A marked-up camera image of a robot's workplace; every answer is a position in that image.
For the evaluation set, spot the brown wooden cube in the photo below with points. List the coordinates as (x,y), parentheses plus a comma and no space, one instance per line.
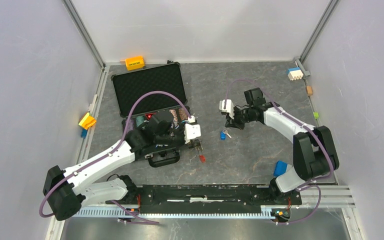
(309,91)

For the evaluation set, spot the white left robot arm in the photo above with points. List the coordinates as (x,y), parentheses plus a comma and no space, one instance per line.
(68,190)

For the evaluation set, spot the blue white toy block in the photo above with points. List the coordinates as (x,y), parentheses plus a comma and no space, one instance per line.
(295,73)

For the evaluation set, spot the blue green white brick stack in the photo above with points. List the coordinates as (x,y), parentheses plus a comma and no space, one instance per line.
(280,168)

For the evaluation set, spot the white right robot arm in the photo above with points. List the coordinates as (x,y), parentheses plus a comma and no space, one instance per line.
(314,154)

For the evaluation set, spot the metal keyring tool red handle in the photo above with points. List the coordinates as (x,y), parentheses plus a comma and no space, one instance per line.
(201,154)

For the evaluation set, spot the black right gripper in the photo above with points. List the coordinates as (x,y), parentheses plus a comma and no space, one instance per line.
(234,123)

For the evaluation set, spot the green small cube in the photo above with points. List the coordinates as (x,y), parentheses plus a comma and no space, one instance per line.
(316,115)

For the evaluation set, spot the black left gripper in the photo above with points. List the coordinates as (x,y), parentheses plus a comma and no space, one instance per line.
(181,127)

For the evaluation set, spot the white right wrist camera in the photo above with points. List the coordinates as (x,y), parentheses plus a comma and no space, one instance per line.
(226,107)

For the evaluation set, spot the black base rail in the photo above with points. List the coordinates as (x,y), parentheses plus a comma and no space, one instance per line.
(207,199)

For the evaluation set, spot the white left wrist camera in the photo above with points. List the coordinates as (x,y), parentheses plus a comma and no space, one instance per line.
(192,130)

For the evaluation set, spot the small blue block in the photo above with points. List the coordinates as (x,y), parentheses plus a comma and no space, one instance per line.
(84,133)

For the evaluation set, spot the yellow orange toy block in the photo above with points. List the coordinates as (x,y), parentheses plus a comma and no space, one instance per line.
(87,121)

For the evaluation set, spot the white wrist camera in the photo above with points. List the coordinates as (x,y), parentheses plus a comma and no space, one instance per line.
(226,107)
(192,130)

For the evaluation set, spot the blue key tag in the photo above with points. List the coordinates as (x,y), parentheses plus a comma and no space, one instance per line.
(224,134)

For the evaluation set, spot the black poker chip case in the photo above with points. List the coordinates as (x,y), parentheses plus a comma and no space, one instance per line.
(152,101)

